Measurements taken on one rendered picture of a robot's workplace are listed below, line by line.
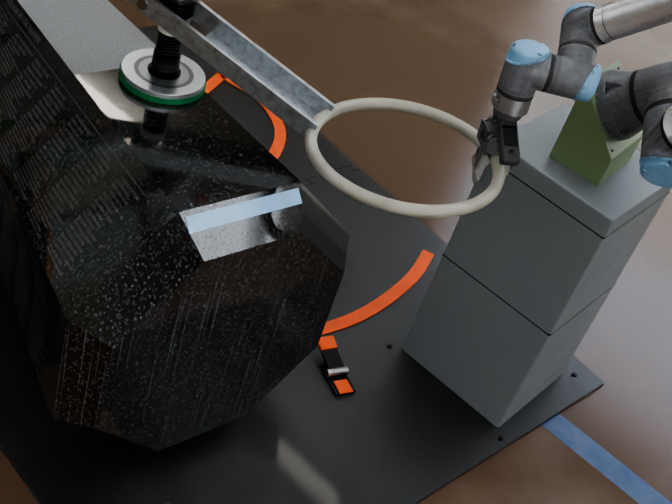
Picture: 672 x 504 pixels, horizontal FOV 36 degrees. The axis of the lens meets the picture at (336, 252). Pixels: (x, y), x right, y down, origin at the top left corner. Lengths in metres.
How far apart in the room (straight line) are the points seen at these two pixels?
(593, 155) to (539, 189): 0.17
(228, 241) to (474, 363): 1.11
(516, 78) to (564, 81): 0.11
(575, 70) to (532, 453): 1.30
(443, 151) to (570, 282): 1.61
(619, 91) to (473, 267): 0.66
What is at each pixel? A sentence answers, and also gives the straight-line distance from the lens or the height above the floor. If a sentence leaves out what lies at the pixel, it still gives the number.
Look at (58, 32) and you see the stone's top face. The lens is 2.83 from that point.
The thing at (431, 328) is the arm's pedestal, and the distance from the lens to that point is 3.24.
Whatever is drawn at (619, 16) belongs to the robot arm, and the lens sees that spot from 2.50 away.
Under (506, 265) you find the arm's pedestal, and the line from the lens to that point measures 2.98.
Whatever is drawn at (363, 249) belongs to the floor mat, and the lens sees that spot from 3.68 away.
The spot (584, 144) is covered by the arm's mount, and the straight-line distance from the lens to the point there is 2.84.
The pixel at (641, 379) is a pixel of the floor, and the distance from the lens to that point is 3.74.
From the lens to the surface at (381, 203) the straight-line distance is 2.30.
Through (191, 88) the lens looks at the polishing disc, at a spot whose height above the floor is 0.86.
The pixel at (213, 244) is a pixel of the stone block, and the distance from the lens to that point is 2.32.
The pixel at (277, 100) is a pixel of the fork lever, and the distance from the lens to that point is 2.50.
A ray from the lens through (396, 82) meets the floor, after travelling 4.74.
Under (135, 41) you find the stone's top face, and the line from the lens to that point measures 2.85.
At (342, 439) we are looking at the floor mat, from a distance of 3.03.
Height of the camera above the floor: 2.26
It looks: 38 degrees down
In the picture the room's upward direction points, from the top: 19 degrees clockwise
